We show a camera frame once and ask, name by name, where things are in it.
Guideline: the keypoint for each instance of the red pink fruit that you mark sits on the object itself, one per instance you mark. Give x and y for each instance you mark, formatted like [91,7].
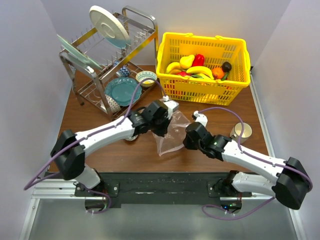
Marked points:
[184,74]

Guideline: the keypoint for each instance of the yellow banana bunch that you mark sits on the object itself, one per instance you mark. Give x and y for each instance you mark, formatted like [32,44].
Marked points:
[174,68]

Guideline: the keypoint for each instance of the yellow pear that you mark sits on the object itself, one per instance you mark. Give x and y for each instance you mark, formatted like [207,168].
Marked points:
[187,61]

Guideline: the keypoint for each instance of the clear zip top bag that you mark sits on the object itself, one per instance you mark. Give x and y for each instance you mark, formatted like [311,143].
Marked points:
[173,140]

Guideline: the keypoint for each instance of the light green plate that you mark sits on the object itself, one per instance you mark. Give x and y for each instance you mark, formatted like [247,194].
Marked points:
[78,54]

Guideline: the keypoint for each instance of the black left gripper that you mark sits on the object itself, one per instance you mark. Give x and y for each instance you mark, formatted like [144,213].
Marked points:
[161,132]

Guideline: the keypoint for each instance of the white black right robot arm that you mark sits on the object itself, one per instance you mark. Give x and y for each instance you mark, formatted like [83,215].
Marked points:
[284,180]

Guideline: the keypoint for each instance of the teal scalloped plate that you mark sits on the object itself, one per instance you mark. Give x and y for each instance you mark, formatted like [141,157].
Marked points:
[121,90]

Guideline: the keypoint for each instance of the aluminium frame rail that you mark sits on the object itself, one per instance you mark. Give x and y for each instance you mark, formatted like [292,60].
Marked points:
[47,189]

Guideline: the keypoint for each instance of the dark purple plum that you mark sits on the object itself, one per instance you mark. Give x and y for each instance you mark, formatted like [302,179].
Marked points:
[226,67]

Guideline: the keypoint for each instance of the teal patterned bowl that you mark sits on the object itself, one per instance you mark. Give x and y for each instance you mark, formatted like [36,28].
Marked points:
[146,78]

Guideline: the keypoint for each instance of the black white floral bowl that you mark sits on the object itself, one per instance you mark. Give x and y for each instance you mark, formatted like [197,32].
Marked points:
[132,138]

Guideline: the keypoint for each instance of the white round plate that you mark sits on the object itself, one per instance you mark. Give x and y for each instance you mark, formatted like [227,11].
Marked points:
[109,27]

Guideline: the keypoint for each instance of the green chili pepper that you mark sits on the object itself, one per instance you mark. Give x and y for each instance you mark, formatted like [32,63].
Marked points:
[225,76]

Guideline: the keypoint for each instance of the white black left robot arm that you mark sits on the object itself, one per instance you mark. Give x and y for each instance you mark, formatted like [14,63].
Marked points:
[71,149]

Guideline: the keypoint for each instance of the yellow plastic basket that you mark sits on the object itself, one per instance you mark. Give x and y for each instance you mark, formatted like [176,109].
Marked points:
[216,51]

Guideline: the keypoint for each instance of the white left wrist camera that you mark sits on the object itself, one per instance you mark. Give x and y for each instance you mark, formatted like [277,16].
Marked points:
[171,105]

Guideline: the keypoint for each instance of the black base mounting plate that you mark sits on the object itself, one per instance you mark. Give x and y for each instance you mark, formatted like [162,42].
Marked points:
[165,188]

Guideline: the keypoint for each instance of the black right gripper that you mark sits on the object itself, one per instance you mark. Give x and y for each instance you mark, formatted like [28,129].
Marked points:
[187,143]

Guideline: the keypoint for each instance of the cream metal cup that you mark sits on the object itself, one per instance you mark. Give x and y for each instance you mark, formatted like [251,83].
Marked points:
[242,130]

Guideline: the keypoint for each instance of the brown patterned cup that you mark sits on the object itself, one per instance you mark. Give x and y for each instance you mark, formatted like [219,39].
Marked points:
[113,105]

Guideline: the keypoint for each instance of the red bell pepper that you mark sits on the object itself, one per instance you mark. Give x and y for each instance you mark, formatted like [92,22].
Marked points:
[198,61]

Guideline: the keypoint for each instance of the blue chevron mug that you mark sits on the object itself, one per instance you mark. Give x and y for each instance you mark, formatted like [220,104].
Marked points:
[124,71]

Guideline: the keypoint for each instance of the steel dish rack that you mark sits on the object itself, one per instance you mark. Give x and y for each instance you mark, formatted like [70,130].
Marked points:
[88,84]

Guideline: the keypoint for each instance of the orange fruit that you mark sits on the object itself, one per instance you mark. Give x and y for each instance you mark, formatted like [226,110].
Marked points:
[218,73]

